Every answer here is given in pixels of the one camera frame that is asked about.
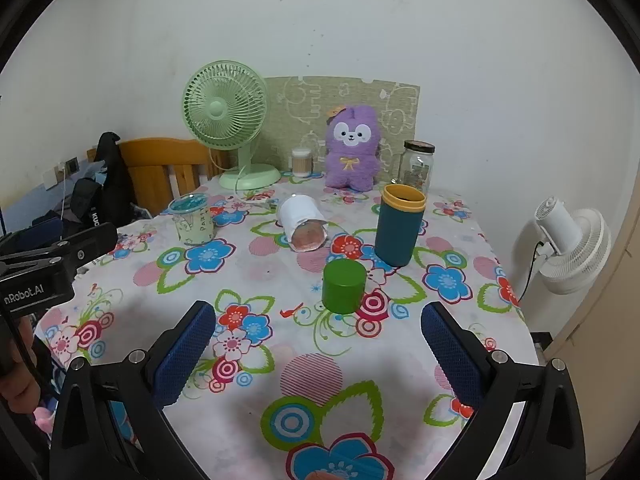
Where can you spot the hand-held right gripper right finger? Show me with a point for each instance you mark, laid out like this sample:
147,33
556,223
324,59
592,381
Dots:
452,355

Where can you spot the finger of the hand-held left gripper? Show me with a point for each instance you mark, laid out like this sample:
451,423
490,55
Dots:
90,242

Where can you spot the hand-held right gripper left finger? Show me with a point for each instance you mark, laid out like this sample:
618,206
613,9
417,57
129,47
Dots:
182,355

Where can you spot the light green lidded cup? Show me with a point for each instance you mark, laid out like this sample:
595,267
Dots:
192,222

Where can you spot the white paper cup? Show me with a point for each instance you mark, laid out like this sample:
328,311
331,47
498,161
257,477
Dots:
300,220

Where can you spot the person's left hand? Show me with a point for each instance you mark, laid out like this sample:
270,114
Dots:
20,391

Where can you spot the black bag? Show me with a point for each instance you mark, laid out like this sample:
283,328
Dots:
112,185

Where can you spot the wooden chair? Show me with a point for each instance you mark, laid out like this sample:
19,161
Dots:
150,160

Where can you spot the floral tablecloth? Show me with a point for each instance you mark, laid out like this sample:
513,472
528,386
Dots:
280,320

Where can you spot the pink soft item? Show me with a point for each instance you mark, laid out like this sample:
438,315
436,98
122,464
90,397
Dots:
44,419

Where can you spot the teal tumbler with yellow rim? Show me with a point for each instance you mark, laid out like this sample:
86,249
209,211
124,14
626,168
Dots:
397,230

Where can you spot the white fan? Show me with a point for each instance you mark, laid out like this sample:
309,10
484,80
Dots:
575,247

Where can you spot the glass jar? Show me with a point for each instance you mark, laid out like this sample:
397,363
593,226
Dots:
416,170

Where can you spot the green desk fan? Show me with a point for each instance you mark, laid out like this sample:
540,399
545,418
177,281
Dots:
222,107

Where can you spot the purple plush toy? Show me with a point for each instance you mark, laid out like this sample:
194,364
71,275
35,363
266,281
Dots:
352,160

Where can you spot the cotton swab container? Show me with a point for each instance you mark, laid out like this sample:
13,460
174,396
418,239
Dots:
301,164

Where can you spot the patterned wall mat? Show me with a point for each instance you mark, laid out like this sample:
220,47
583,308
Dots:
300,105

